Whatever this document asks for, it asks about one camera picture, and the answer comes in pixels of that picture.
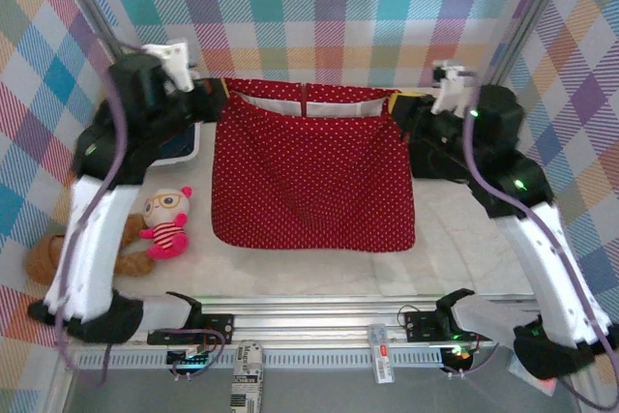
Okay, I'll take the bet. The red white-dotted skirt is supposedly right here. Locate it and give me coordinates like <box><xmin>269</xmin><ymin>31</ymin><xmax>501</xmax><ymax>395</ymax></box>
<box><xmin>210</xmin><ymin>76</ymin><xmax>418</xmax><ymax>254</ymax></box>

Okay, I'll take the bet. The white plastic basket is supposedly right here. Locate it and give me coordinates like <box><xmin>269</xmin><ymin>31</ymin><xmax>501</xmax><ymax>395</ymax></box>
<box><xmin>152</xmin><ymin>121</ymin><xmax>203</xmax><ymax>168</ymax></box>

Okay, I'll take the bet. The pink striped plush doll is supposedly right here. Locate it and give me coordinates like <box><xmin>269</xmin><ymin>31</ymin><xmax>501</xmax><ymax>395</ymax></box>
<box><xmin>138</xmin><ymin>185</ymin><xmax>194</xmax><ymax>261</ymax></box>

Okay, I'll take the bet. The brown teddy bear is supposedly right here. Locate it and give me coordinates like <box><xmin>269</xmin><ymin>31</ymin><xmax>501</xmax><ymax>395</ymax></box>
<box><xmin>24</xmin><ymin>213</ymin><xmax>156</xmax><ymax>286</ymax></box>

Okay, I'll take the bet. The clear box with red label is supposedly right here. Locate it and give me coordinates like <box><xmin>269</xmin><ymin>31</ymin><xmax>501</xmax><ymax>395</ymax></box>
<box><xmin>366</xmin><ymin>322</ymin><xmax>396</xmax><ymax>384</ymax></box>

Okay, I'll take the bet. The newsprint pattern box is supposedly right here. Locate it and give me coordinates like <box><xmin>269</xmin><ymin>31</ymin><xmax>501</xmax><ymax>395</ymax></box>
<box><xmin>229</xmin><ymin>339</ymin><xmax>265</xmax><ymax>413</ymax></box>

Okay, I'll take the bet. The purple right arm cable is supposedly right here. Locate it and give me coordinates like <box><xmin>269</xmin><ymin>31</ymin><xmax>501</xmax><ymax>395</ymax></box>
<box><xmin>461</xmin><ymin>69</ymin><xmax>619</xmax><ymax>413</ymax></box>

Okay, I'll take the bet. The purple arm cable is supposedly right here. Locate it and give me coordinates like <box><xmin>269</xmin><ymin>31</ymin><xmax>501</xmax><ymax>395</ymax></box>
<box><xmin>461</xmin><ymin>69</ymin><xmax>619</xmax><ymax>413</ymax></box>
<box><xmin>52</xmin><ymin>40</ymin><xmax>228</xmax><ymax>388</ymax></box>

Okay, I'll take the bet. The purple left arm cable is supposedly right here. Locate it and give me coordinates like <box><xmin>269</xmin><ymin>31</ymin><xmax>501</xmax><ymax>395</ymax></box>
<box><xmin>52</xmin><ymin>40</ymin><xmax>228</xmax><ymax>388</ymax></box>

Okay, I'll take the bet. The aluminium corner post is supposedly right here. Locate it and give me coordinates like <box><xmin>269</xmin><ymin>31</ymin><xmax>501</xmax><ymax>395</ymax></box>
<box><xmin>481</xmin><ymin>0</ymin><xmax>581</xmax><ymax>90</ymax></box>
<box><xmin>50</xmin><ymin>0</ymin><xmax>136</xmax><ymax>61</ymax></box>

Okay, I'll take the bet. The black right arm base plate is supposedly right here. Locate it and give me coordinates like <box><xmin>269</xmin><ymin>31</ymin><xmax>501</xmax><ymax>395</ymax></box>
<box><xmin>403</xmin><ymin>310</ymin><xmax>494</xmax><ymax>342</ymax></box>

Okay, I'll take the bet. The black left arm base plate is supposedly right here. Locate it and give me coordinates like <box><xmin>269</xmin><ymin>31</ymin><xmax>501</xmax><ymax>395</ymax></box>
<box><xmin>146</xmin><ymin>311</ymin><xmax>236</xmax><ymax>347</ymax></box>

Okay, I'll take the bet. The aluminium frame rail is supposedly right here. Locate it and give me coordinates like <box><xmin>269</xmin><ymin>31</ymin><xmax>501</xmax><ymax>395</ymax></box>
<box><xmin>50</xmin><ymin>294</ymin><xmax>589</xmax><ymax>351</ymax></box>

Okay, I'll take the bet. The grey slotted cable duct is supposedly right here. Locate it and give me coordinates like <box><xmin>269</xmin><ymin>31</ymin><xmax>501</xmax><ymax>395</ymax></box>
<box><xmin>76</xmin><ymin>352</ymin><xmax>444</xmax><ymax>369</ymax></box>

